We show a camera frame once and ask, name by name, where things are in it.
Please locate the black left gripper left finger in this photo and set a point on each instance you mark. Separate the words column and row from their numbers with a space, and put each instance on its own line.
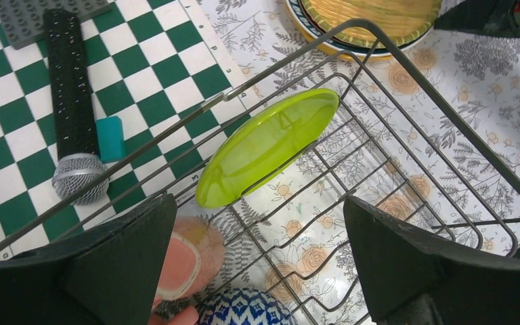
column 105, row 275

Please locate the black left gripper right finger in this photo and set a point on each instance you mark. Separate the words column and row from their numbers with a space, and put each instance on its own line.
column 411, row 276

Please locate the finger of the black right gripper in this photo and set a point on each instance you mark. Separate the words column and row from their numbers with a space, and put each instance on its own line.
column 489, row 18

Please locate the woven bamboo plate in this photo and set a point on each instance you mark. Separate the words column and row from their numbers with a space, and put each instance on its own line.
column 404, row 21

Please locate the yellow dotted plate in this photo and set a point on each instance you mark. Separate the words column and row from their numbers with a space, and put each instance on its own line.
column 308, row 29

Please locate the large pink mug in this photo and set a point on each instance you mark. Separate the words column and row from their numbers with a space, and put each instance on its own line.
column 173, row 312

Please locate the small pink mug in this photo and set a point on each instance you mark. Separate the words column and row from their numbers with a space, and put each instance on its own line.
column 194, row 257

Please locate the black microphone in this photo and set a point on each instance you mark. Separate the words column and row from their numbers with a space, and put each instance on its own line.
column 76, row 134

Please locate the teal block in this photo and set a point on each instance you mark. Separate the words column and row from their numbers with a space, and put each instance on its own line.
column 110, row 139

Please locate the blue white patterned bowl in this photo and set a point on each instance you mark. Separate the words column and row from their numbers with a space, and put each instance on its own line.
column 249, row 306

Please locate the lime green plate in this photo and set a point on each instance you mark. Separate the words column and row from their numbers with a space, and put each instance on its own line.
column 264, row 145

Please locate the green white chessboard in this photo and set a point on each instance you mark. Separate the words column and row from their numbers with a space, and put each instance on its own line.
column 150, row 64

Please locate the grey building baseplate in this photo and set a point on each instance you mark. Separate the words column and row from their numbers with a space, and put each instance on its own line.
column 22, row 20

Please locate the black wire dish rack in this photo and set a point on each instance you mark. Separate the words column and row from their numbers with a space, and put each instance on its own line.
column 289, row 235

